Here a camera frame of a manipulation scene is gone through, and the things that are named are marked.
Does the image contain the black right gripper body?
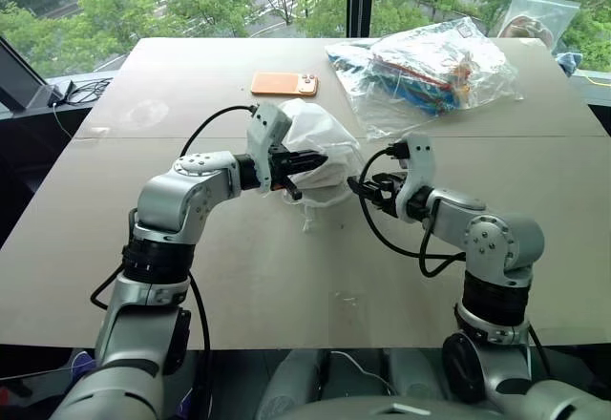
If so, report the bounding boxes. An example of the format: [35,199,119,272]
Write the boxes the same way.
[369,170,411,217]

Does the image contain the left gripper short angled finger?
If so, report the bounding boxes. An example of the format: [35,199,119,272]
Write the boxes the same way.
[280,175,305,202]

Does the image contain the left gripper long straight finger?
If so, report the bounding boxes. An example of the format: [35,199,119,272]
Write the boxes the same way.
[289,150,329,173]

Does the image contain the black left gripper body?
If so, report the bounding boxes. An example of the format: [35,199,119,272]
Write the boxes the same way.
[265,144,300,193]

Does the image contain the white drawstring bag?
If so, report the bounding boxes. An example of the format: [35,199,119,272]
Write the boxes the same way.
[275,97,362,236]

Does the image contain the clear plastic bag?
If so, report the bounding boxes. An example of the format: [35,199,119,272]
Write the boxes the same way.
[324,15,525,142]

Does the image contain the clear zip bag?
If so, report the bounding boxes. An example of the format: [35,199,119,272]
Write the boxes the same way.
[495,0,581,56]

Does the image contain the orange smartphone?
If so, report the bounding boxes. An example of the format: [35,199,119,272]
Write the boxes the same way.
[250,71,320,97]

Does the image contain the colourful folded fabric stack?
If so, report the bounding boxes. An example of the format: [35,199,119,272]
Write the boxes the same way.
[366,51,474,118]

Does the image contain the blue cloth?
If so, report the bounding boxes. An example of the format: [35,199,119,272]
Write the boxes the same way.
[555,50,586,77]

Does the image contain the dark monitor stand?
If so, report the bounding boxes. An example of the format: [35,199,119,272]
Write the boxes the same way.
[27,79,77,110]

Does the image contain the purple item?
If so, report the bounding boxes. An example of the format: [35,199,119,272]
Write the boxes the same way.
[70,349,93,379]

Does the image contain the dark monitor screen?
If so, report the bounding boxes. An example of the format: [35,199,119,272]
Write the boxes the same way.
[0,34,45,112]

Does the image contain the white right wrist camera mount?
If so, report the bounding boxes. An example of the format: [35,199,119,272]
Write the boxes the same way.
[394,132,438,223]

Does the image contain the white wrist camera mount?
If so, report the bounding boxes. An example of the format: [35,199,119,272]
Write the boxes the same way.
[244,101,293,196]
[394,132,438,223]

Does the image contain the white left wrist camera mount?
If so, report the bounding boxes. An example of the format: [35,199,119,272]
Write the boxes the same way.
[244,101,293,196]

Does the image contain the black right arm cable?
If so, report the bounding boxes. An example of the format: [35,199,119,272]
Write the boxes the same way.
[357,140,553,379]

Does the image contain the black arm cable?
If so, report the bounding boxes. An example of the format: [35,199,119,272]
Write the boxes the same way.
[89,103,262,420]
[357,140,553,379]

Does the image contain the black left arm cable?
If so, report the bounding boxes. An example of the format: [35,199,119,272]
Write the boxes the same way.
[89,103,262,420]

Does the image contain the thin white torso wire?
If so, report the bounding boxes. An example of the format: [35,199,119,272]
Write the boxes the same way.
[327,349,398,395]

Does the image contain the black tangled cables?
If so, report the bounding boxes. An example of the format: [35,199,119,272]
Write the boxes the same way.
[65,77,114,106]

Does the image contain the yellow cable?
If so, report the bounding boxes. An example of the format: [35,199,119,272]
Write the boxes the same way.
[574,73,611,89]

